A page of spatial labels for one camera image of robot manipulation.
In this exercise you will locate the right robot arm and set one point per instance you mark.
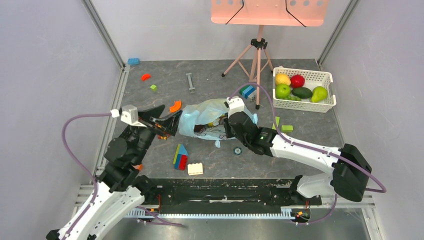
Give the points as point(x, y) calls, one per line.
point(344, 171)

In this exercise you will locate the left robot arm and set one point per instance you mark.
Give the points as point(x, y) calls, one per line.
point(120, 188)

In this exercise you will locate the small red arch block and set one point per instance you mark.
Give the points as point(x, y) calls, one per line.
point(145, 77)

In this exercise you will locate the blue toy brick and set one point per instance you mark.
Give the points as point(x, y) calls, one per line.
point(133, 61)

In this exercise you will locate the small lime green cube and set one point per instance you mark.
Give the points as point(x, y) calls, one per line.
point(153, 87)

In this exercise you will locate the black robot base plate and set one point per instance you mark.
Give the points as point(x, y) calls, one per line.
point(222, 195)

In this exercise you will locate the long lime green block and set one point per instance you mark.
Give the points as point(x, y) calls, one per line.
point(276, 122)

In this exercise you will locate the green blue grey brick stack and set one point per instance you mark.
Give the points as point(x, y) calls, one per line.
point(248, 92)

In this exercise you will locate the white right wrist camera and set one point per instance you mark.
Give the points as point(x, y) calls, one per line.
point(235, 105)

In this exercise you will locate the white perforated plastic basket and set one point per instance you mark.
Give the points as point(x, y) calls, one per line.
point(312, 79)

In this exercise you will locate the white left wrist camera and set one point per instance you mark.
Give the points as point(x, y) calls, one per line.
point(128, 114)

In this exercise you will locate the yellow fake lemon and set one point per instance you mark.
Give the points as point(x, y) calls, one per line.
point(282, 78)

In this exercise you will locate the green fake apple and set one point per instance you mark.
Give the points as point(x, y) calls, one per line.
point(282, 91)

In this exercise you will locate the green fake pear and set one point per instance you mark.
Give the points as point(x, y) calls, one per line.
point(319, 94)

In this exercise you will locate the flat lime green block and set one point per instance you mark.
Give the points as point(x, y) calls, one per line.
point(287, 128)

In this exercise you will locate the light blue plastic bag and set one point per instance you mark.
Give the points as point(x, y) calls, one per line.
point(195, 118)

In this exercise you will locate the multicolour brick house stack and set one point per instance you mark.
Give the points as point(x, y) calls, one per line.
point(180, 160)

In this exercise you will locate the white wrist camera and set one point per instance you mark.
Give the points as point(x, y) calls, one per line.
point(235, 105)
point(128, 114)

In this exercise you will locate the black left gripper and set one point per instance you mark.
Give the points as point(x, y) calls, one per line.
point(169, 124)

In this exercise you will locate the red fake pomegranate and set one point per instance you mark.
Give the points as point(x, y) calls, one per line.
point(297, 81)

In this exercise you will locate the cream toy brick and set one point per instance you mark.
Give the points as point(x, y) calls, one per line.
point(195, 169)

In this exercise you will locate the pink music stand tripod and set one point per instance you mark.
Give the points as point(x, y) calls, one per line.
point(262, 13)

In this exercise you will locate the dark green fake avocado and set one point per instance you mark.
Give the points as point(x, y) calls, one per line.
point(302, 92)

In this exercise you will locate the orange arch block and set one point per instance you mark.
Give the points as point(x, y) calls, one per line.
point(176, 106)

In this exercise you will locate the blue green poker chip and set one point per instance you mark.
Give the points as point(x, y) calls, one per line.
point(237, 150)

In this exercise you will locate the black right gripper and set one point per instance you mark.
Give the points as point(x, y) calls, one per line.
point(228, 122)

